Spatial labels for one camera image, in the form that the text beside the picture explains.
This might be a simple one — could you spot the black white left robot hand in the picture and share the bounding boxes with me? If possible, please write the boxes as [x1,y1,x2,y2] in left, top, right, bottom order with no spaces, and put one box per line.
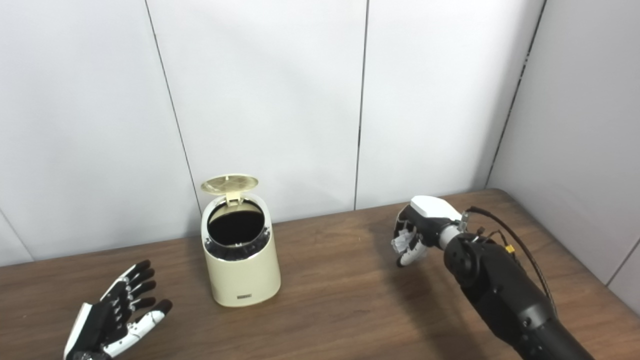
[63,259,174,360]

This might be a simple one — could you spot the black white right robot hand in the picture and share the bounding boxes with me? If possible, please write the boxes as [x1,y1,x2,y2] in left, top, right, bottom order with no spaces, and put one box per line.
[391,195,463,268]

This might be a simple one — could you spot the cream-colored bin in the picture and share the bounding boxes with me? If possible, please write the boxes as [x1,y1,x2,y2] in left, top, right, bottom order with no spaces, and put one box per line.
[200,173,282,308]

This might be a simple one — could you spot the round cream bin lid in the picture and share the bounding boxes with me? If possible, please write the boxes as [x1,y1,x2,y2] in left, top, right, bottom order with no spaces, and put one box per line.
[200,173,260,206]

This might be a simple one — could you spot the thin wire with yellow connector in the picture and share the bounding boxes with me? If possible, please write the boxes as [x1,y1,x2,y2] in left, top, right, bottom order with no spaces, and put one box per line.
[475,227,517,255]

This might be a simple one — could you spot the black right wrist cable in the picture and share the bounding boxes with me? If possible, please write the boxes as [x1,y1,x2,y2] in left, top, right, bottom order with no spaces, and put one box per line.
[462,206,558,317]

